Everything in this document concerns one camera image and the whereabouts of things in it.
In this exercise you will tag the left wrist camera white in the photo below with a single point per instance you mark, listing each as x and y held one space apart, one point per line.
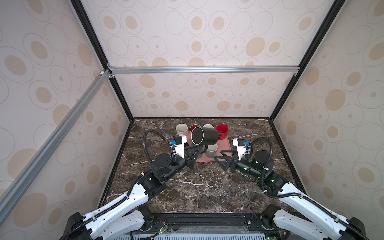
178 146

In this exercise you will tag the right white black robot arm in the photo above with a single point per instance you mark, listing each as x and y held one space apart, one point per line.
316 221

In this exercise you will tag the left black corner post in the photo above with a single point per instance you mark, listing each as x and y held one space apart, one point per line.
98 49

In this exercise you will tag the horizontal aluminium frame bar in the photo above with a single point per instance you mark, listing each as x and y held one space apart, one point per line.
200 70

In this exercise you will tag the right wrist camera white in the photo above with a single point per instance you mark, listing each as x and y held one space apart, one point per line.
243 148

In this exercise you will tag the left slanted aluminium bar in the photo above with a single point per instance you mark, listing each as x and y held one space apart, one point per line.
29 173

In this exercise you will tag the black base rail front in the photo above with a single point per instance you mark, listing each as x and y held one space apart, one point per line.
205 226

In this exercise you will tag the grey mug back row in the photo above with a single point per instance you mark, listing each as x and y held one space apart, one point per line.
211 150

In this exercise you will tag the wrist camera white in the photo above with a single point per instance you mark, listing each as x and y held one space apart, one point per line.
243 148
178 146

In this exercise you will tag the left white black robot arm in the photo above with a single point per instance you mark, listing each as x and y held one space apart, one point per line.
126 213

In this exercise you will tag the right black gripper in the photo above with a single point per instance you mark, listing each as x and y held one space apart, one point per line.
232 163

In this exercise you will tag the black corner post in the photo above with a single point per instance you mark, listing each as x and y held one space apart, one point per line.
98 49
325 26

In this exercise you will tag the white ribbed-bottom mug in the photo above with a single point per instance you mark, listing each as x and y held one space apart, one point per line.
208 126

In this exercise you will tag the right black corner post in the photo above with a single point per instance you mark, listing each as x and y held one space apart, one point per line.
325 26

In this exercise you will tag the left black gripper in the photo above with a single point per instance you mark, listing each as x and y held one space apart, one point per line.
189 151

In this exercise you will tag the pale pink mug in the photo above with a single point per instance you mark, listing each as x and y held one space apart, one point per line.
182 129

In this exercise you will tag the black mug white rim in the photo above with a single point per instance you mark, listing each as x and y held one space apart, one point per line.
204 136

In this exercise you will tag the cream mug red inside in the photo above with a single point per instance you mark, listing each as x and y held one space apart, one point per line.
193 126

